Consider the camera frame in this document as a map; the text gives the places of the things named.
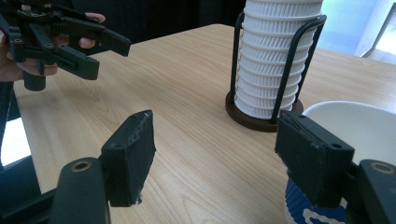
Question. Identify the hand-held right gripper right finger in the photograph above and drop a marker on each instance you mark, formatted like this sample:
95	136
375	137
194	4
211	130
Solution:
314	158

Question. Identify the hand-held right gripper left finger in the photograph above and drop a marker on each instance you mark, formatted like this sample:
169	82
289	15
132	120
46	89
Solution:
132	161

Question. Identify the blue white paper cup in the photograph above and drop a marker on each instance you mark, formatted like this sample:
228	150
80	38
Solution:
367	130

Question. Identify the stack of white paper cups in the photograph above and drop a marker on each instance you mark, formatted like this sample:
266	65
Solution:
271	62

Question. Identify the black curtain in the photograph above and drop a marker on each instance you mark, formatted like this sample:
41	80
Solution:
171	12

